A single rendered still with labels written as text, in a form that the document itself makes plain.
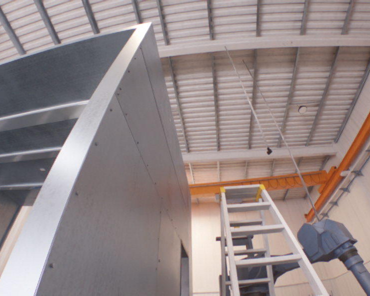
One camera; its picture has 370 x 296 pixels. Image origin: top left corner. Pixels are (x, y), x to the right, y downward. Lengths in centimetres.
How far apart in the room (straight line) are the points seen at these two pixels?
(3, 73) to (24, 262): 219
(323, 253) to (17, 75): 333
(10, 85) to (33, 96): 25
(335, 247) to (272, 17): 630
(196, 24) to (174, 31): 74
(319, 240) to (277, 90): 669
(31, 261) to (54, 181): 20
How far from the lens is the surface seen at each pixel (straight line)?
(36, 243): 52
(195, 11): 690
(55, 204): 54
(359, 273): 230
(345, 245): 231
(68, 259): 53
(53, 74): 221
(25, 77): 240
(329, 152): 1076
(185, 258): 264
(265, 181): 1034
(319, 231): 235
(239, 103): 828
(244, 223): 174
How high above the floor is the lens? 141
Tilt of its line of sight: 44 degrees up
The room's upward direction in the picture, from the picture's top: straight up
